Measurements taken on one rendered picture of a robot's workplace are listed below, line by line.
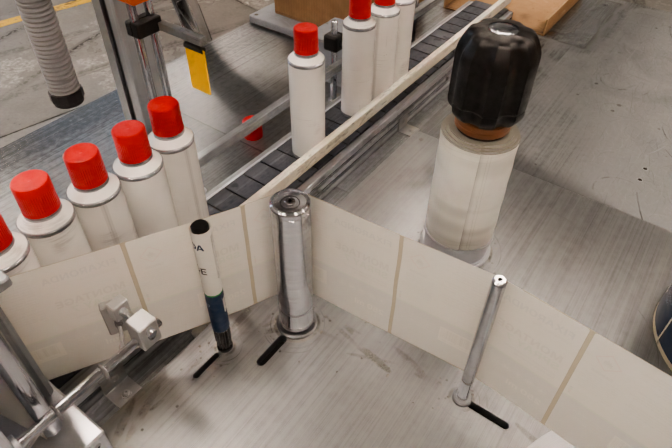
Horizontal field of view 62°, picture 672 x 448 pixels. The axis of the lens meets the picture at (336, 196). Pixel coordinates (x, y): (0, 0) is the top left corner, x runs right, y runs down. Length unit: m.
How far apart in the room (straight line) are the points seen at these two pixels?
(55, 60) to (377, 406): 0.48
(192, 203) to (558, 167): 0.61
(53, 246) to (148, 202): 0.11
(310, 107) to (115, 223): 0.33
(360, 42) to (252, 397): 0.53
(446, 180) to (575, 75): 0.70
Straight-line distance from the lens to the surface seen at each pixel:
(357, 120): 0.89
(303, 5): 1.32
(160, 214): 0.64
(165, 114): 0.62
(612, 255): 0.80
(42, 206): 0.57
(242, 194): 0.80
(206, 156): 0.75
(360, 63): 0.89
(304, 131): 0.82
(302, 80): 0.78
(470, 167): 0.60
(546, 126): 1.09
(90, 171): 0.58
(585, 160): 1.03
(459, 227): 0.66
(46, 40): 0.63
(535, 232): 0.79
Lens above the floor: 1.41
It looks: 42 degrees down
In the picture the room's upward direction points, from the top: 1 degrees clockwise
